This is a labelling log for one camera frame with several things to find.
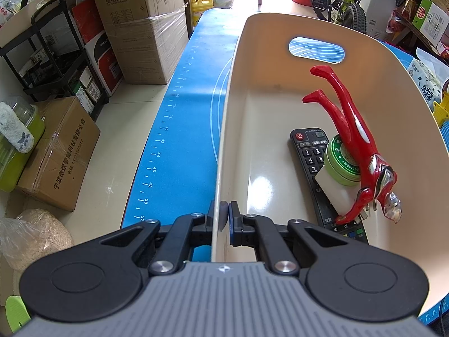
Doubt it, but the black tv remote control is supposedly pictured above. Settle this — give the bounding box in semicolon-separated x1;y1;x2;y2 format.
290;128;368;243

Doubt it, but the green round tin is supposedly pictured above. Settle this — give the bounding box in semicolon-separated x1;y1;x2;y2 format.
324;135;361;186

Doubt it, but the red ultraman action figure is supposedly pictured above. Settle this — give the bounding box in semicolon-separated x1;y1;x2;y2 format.
302;65;402;225

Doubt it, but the beige plastic storage bin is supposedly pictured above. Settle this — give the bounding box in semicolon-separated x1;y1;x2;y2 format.
216;13;448;324

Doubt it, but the yellow red toy tool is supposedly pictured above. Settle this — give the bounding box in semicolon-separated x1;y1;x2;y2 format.
433;91;449;129

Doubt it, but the white charger adapter front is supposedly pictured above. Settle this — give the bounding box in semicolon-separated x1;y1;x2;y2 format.
314;166;371;225

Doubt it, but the blue silicone baking mat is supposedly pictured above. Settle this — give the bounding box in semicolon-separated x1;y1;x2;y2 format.
123;10;448;323

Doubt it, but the floor cardboard box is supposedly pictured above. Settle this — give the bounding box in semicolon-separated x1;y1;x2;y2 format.
17;97;100;211

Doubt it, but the bag of grain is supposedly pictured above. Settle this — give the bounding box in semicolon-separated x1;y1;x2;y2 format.
1;208;75;272

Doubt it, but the green lidded container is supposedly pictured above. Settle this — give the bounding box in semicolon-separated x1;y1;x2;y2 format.
1;97;45;192

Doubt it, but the lime green stool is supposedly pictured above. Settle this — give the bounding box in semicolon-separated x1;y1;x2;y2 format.
4;295;31;333

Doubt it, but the large lower cardboard box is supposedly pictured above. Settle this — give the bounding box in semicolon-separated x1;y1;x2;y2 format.
94;0;188;85

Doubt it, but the black metal shelf cart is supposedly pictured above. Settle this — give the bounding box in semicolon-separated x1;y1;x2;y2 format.
1;0;109;120

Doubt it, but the yellow oil jug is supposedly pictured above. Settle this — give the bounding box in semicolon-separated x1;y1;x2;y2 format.
190;0;214;28

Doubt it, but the white floral tissue box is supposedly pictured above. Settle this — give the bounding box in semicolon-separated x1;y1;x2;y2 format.
407;48;449;111

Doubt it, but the green white carton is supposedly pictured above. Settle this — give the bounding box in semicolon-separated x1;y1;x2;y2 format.
413;0;448;47

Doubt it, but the white chest freezer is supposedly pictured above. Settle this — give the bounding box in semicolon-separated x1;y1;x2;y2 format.
364;0;416;41

